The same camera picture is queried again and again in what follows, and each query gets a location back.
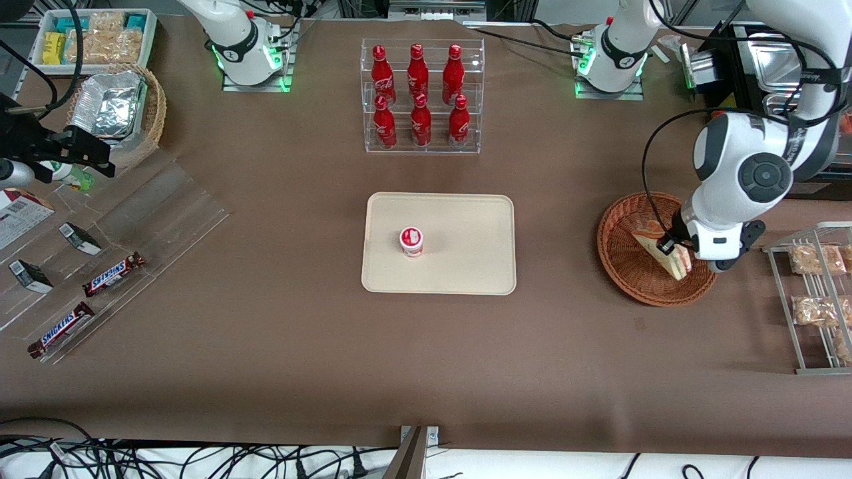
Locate light tan wicker basket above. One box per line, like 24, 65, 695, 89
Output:
65, 63, 167, 170

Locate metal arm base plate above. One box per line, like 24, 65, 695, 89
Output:
572, 30, 646, 102
222, 19, 295, 92

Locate silver foil container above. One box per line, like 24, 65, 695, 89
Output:
70, 71, 148, 139

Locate clear acrylic stepped display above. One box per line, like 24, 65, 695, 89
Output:
0, 150, 230, 365

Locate beige plastic tray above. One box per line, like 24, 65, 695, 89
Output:
361, 192, 517, 295

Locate brown snickers bar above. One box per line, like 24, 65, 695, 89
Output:
27, 301, 96, 359
82, 251, 146, 298

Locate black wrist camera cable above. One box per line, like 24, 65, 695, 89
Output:
641, 108, 733, 235

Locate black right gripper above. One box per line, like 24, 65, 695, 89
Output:
0, 93, 116, 182

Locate red white printed carton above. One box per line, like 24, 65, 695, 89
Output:
0, 188, 56, 251

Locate brown table cover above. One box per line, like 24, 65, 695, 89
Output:
0, 15, 852, 460

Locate green white small bottle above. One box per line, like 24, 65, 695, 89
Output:
40, 160, 95, 192

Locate brown round wicker basket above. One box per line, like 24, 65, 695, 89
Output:
596, 191, 720, 307

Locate triangular sandwich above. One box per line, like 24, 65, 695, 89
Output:
632, 230, 693, 281

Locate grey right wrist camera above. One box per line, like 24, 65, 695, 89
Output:
0, 158, 35, 189

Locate clear bag of crackers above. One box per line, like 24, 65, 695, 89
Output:
65, 12, 144, 65

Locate aluminium profile with bracket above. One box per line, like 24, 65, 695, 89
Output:
385, 424, 441, 479

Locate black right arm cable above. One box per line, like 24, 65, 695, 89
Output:
0, 0, 86, 122

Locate aluminium frame rail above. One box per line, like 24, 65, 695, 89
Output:
336, 0, 536, 22

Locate clear acrylic bottle rack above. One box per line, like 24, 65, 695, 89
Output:
360, 38, 485, 155

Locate grey wire display rack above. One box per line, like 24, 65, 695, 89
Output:
762, 222, 852, 375

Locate small black white box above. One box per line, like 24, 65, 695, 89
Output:
59, 222, 103, 256
8, 259, 54, 294

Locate black food warmer cabinet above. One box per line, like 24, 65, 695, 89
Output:
696, 20, 852, 199

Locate steel warmer pan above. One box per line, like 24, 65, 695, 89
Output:
762, 93, 803, 119
745, 32, 809, 94

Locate crumpled clear plastic wrap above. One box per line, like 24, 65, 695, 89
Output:
654, 35, 686, 65

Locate black cable on table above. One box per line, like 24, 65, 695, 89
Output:
465, 19, 581, 57

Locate white plastic snack bin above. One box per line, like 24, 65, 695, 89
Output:
30, 9, 158, 74

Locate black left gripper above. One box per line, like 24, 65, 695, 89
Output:
657, 207, 695, 258

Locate silver metal block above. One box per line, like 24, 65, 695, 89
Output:
679, 43, 718, 90

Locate red cola bottle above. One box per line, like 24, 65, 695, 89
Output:
442, 44, 465, 106
373, 94, 398, 150
371, 45, 397, 108
410, 93, 433, 148
448, 94, 471, 149
407, 43, 430, 100

